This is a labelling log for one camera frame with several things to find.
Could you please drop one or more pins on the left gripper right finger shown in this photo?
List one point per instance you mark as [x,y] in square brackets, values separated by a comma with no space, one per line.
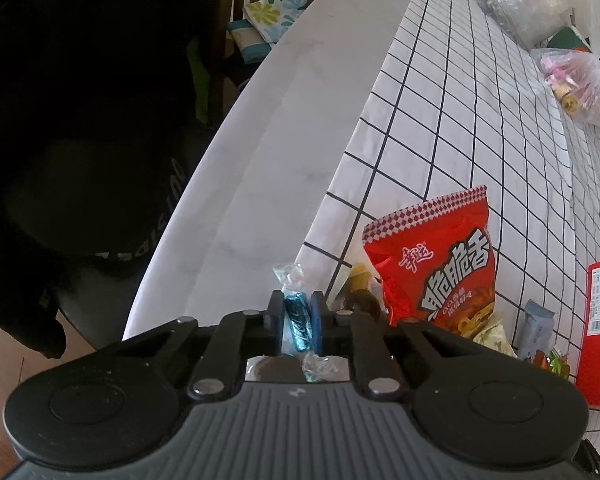
[412,362]

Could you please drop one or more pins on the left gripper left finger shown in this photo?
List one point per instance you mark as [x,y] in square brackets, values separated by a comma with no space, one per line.
[209,362]

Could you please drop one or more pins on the yellow candy packet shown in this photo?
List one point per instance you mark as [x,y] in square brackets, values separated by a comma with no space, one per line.
[362,278]

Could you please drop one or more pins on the blue candy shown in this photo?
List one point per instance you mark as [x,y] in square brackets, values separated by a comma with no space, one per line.
[298,331]

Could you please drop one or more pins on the red chip snack bag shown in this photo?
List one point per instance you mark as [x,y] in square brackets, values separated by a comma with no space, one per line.
[436,262]

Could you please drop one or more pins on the cream white snack packet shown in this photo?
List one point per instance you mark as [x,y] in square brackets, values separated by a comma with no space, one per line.
[493,336]

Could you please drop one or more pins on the light blue snack packet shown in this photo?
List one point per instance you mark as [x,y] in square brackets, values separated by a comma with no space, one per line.
[535,332]

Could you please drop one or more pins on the black jacket on chair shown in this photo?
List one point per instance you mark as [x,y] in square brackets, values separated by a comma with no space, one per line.
[102,105]

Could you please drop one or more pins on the clear bag pink contents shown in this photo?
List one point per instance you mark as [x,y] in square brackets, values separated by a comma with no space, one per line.
[574,78]

